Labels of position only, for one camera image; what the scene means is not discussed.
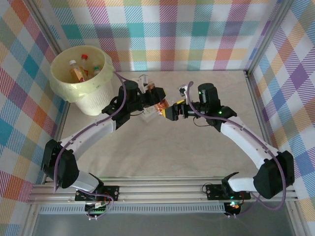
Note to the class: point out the clear plastic box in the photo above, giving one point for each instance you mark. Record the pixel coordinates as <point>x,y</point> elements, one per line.
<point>148,115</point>

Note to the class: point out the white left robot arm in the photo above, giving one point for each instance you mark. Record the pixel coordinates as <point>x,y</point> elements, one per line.
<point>96,134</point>

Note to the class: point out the aluminium base rail beams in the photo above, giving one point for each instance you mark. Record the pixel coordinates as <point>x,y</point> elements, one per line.
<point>160,190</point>

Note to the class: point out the aluminium frame leg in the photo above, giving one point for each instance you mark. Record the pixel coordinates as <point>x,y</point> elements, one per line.
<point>297,221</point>
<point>30,221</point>

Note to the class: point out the aluminium frame post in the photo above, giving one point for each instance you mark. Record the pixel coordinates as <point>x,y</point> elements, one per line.
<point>44,22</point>
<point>267,37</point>

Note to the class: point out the green terminal control board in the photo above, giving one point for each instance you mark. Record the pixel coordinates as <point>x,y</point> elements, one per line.
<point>97,211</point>

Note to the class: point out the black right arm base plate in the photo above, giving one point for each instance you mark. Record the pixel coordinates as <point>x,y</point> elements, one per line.
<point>212,193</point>

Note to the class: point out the plaid backdrop cloth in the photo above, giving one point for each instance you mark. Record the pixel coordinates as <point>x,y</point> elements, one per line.
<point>14,98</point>
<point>295,98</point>
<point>172,29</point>

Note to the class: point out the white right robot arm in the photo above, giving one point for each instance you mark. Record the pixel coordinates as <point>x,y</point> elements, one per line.
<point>241,142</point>

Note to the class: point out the clear bottle red label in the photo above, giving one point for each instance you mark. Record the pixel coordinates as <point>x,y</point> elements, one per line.
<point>85,57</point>

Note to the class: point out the cream ribbed waste bin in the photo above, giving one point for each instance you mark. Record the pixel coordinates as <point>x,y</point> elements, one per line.
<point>98,103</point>

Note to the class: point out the black control board with lights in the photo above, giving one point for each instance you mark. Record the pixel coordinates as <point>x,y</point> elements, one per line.
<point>233,207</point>

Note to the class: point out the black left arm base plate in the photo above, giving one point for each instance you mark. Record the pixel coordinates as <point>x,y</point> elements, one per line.
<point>114,193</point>

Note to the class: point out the pale yellow waste basket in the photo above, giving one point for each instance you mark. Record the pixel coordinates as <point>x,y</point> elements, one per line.
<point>61,88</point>

